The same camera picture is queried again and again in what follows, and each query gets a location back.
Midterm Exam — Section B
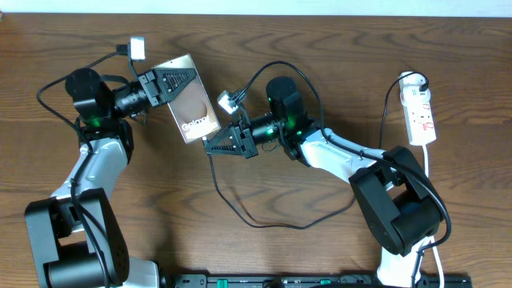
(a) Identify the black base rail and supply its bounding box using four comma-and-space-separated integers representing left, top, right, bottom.
159, 273, 473, 288

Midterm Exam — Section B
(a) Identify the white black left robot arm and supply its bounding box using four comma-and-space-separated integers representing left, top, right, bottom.
25, 66, 198, 287

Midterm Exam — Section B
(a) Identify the white power strip cord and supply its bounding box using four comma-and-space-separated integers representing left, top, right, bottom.
421, 144, 446, 288

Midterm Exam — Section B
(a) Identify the white power strip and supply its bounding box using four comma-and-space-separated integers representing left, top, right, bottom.
398, 71, 437, 146

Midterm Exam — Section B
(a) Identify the Galaxy S25 Ultra smartphone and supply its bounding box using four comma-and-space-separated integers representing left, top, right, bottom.
153, 54, 220, 144

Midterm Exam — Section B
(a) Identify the black charger cable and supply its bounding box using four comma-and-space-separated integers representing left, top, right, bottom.
202, 71, 430, 230

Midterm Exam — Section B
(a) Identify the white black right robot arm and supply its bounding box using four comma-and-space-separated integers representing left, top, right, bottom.
205, 76, 450, 287

